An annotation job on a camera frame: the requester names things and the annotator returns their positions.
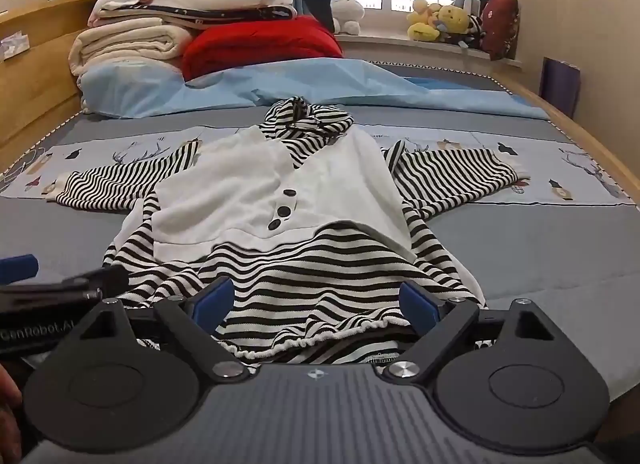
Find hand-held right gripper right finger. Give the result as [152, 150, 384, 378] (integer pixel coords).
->
[382, 280, 563, 385]

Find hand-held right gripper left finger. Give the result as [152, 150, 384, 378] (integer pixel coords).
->
[75, 276, 251, 385]

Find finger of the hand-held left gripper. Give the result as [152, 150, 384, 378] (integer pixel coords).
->
[0, 265, 130, 301]
[0, 254, 40, 286]

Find black white striped hooded top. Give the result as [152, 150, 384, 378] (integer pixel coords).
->
[44, 96, 532, 365]

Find person's left hand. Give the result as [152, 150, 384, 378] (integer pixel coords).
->
[0, 364, 24, 447]

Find grey printed bed sheet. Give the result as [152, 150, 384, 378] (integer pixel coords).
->
[0, 60, 640, 395]

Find printed white bed runner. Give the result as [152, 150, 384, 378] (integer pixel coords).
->
[0, 0, 640, 265]

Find tissue box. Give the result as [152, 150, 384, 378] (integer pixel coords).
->
[0, 30, 32, 63]

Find cream folded blanket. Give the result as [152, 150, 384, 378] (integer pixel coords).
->
[68, 18, 195, 79]

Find light blue duvet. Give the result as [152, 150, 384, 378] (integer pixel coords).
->
[79, 57, 551, 121]

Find white window sill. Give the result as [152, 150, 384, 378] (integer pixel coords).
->
[334, 33, 522, 67]

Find yellow duck plush toy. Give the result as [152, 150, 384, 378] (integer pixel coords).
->
[406, 0, 445, 43]

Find yellow round plush toy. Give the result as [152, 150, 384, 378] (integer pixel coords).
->
[436, 4, 472, 41]

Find dark red owl cushion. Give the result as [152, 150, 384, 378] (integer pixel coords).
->
[481, 0, 522, 61]

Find dark navy printed folded blanket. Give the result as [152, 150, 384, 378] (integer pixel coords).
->
[92, 3, 297, 29]

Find white plush toy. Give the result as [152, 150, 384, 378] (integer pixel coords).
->
[330, 0, 364, 36]

